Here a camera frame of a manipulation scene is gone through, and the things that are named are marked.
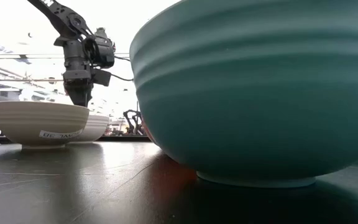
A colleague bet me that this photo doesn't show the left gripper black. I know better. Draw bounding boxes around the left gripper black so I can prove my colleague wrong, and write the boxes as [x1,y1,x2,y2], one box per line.
[53,35,116,108]

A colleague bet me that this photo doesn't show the white ribbed bowl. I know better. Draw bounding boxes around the white ribbed bowl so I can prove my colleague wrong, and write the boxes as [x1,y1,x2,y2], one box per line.
[70,114,110,144]

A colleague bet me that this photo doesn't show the beige ribbed bowl with label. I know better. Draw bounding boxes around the beige ribbed bowl with label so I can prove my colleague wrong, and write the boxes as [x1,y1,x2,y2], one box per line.
[0,100,91,151]

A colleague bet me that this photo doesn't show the dark green ribbed bowl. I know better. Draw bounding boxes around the dark green ribbed bowl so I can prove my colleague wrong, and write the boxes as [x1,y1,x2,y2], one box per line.
[129,0,358,189]

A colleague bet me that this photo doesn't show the black background robot arms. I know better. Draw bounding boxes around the black background robot arms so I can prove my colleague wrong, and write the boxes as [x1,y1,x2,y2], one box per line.
[122,109,149,136]

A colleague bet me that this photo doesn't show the dark hanging ceiling device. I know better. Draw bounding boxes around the dark hanging ceiling device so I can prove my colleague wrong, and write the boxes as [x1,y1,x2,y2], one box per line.
[95,27,117,53]

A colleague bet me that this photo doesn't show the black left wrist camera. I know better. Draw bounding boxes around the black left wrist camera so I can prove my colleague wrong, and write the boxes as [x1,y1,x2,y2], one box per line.
[90,68,112,88]

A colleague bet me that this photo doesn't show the black table edge frame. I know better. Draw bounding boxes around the black table edge frame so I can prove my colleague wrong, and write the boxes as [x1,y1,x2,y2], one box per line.
[0,134,155,146]

